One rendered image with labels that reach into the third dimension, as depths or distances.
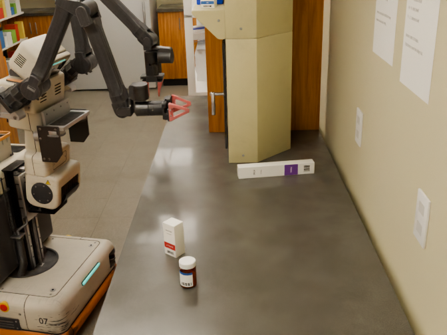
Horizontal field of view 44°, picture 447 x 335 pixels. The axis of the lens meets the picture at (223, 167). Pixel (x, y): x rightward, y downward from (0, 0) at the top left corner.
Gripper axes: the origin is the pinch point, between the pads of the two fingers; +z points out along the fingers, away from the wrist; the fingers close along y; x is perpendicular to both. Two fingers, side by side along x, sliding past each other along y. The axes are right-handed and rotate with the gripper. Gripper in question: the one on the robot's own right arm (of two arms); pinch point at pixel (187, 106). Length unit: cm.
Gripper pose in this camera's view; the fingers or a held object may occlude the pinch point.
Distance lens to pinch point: 209.6
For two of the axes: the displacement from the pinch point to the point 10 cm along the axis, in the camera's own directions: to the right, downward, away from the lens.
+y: 0.1, -3.8, 9.2
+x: 0.4, 9.2, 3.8
